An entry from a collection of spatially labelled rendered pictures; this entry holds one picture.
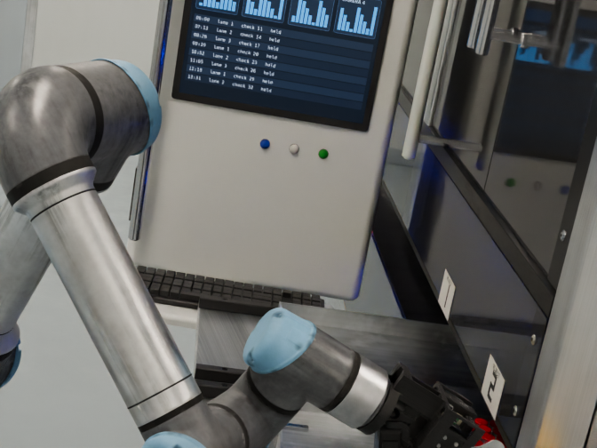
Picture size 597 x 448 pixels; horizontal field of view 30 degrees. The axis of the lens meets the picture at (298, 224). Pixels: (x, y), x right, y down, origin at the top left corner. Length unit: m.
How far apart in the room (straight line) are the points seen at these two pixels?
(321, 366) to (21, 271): 0.41
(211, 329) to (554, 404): 0.73
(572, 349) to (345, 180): 1.02
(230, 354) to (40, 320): 2.24
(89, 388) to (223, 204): 1.42
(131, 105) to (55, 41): 5.62
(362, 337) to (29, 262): 0.78
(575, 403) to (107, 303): 0.58
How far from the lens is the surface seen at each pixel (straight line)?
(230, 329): 1.93
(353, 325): 2.01
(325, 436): 1.63
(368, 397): 1.23
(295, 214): 2.30
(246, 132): 2.25
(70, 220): 1.16
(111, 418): 3.44
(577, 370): 1.37
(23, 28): 6.91
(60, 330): 3.97
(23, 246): 1.38
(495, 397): 1.55
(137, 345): 1.15
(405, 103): 2.49
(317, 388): 1.21
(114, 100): 1.26
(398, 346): 1.99
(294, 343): 1.19
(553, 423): 1.39
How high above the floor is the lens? 1.64
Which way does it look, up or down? 17 degrees down
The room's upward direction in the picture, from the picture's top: 10 degrees clockwise
